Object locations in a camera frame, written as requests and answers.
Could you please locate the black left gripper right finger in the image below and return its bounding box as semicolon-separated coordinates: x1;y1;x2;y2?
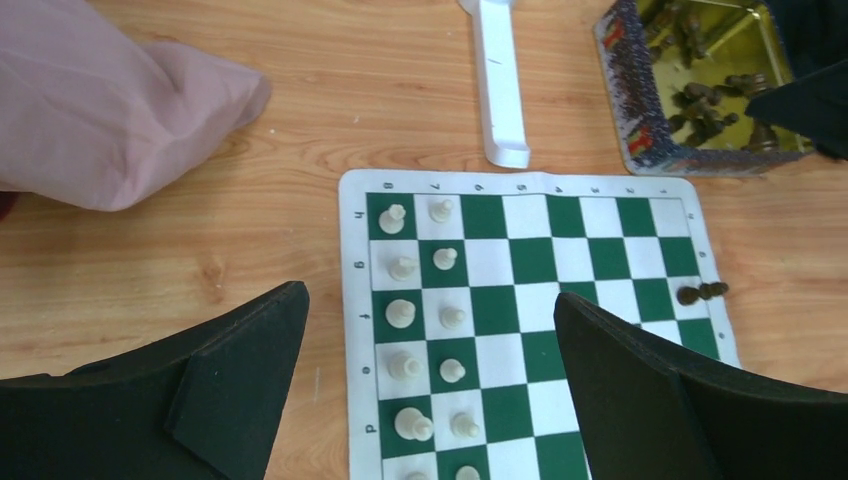
554;292;847;479

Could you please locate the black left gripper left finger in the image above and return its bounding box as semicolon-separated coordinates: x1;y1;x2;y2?
1;281;310;479

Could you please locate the pink cloth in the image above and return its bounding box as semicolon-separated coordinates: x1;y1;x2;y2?
1;1;271;212

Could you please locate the green white chess board mat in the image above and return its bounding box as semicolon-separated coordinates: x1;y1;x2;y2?
339;169;739;479

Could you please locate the decorated gold tin box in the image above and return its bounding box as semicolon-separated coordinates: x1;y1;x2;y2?
592;0;813;176

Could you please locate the dark brown chess piece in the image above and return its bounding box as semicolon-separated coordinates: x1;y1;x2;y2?
676;282;729;306

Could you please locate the white chess pawn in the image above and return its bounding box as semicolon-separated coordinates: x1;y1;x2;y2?
450;412;480;438
439;307;466;330
439;358;467;384
428;199;454;223
455;465;481;480
433;247;458;271

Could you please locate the white chess piece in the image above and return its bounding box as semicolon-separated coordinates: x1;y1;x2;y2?
394;407;434;442
385;299;416;329
388;256;419;281
388;351;424;381
404;472;430;480
378;203;406;235

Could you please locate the white stand base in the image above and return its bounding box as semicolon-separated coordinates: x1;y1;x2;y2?
458;0;531;169

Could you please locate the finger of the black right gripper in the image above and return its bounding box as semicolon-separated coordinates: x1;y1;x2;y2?
745;0;847;160

